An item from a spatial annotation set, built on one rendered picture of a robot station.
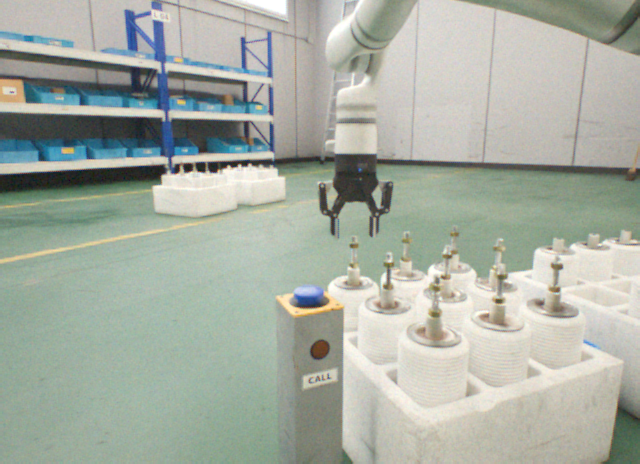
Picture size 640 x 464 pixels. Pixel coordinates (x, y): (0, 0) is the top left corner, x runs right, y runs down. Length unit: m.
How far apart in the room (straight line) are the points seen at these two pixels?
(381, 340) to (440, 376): 0.13
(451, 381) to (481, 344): 0.09
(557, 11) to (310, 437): 0.56
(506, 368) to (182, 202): 2.51
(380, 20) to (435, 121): 6.88
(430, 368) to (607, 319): 0.52
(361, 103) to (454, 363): 0.43
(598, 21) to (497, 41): 6.82
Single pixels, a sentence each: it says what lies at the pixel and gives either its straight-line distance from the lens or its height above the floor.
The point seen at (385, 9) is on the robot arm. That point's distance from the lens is 0.64.
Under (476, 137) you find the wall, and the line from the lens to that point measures 7.27.
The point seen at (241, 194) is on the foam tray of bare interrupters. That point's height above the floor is 0.08.
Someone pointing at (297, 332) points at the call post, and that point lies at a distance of 0.55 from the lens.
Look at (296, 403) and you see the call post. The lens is 0.60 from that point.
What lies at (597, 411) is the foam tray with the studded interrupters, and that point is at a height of 0.11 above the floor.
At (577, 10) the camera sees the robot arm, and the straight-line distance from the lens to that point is 0.51.
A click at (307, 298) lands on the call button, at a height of 0.33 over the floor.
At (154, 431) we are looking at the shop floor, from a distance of 0.93.
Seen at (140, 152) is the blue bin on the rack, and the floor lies 0.31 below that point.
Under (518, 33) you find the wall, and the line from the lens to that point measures 7.27.
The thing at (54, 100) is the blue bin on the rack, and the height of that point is 0.83.
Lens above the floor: 0.53
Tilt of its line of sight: 12 degrees down
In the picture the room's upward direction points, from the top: straight up
